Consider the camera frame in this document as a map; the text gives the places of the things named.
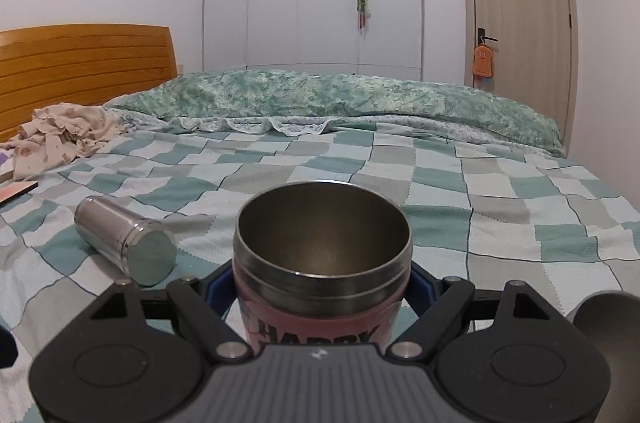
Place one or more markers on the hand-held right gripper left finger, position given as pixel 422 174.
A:
pixel 216 285

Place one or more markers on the pink steel cup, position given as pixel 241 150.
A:
pixel 320 303

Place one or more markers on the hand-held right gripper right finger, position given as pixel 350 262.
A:
pixel 420 288

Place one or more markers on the orange hanging pouch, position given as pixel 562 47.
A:
pixel 483 62

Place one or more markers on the flat pink book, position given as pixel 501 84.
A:
pixel 17 191

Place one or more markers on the wooden headboard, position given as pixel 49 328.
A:
pixel 85 63

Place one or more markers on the green checked bed sheet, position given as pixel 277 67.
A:
pixel 450 213

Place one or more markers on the silver steel cup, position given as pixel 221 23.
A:
pixel 117 223

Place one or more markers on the green floral quilt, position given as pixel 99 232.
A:
pixel 310 95

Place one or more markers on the dark grey round object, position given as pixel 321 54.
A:
pixel 610 343

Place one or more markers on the beige dotted garment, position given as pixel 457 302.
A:
pixel 60 138

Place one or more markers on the light wooden door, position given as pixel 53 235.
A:
pixel 520 3

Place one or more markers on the green hanging ornament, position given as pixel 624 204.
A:
pixel 362 0

